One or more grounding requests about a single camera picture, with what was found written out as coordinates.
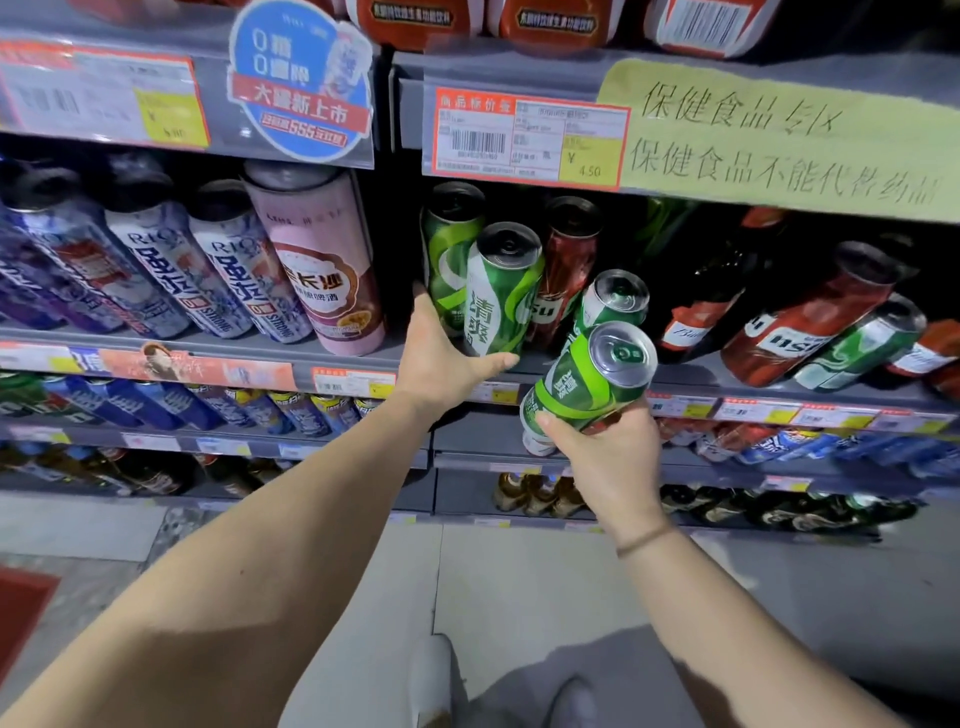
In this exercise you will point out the person's right hand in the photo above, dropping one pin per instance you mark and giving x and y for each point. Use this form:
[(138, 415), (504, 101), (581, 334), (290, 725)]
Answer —
[(615, 472)]

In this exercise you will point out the person's left hand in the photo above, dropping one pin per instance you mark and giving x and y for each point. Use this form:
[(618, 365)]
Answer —
[(439, 367)]

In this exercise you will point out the tall pink drink can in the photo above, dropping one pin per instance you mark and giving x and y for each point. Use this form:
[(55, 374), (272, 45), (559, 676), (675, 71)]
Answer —
[(322, 262)]

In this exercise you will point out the short green beer cans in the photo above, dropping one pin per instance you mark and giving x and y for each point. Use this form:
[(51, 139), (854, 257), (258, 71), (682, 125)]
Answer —
[(611, 296), (862, 345)]

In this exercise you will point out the blue-white RIO cans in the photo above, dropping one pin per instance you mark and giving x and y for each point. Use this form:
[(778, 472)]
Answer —
[(172, 262)]

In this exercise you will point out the grey store shelving unit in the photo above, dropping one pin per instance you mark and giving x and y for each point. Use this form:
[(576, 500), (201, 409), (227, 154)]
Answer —
[(487, 71)]

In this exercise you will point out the person's left forearm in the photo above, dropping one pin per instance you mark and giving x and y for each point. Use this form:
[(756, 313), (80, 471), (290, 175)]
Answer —
[(225, 585)]

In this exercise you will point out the person's right forearm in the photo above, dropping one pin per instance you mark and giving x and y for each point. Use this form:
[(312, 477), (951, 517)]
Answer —
[(750, 637)]

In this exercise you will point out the person's right shoe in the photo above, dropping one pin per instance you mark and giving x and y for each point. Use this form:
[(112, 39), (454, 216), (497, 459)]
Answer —
[(570, 705)]

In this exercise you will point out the person's shoe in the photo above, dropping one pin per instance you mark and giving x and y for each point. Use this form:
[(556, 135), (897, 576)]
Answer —
[(431, 682), (570, 705)]

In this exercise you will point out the person's left shoe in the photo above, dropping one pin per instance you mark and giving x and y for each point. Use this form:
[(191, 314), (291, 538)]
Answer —
[(431, 682)]

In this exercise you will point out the brown wrist band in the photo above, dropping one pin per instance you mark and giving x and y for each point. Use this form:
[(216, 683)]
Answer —
[(645, 541)]

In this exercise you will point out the orange promo strip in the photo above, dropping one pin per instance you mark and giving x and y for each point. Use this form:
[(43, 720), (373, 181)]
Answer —
[(202, 369)]

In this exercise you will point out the orange-bordered price tag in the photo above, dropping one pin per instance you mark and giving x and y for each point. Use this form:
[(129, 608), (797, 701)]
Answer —
[(97, 97), (525, 139)]

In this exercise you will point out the blue round promo sign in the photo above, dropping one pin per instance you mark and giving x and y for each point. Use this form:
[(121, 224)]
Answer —
[(300, 82)]

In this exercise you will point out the yellow paper sign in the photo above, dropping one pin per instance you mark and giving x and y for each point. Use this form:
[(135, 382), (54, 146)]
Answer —
[(787, 142)]

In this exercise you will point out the red floor mat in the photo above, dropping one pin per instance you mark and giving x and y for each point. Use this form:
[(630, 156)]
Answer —
[(22, 615)]

